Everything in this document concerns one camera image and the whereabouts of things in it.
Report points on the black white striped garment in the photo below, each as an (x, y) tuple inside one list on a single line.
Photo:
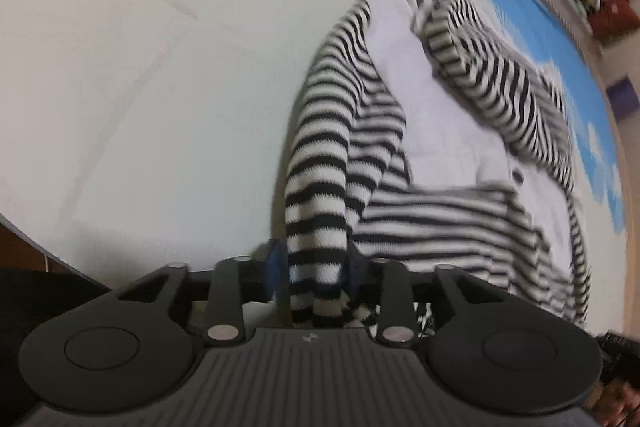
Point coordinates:
[(425, 136)]

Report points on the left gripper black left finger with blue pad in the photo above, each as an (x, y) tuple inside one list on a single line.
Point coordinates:
[(240, 280)]

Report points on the blue white patterned bedsheet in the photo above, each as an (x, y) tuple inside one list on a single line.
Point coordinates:
[(135, 132)]

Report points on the dark red cushion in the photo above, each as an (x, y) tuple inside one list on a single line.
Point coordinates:
[(613, 20)]

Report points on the purple box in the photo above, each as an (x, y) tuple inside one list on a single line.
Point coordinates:
[(623, 98)]

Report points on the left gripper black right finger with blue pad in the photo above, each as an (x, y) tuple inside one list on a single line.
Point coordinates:
[(371, 283)]

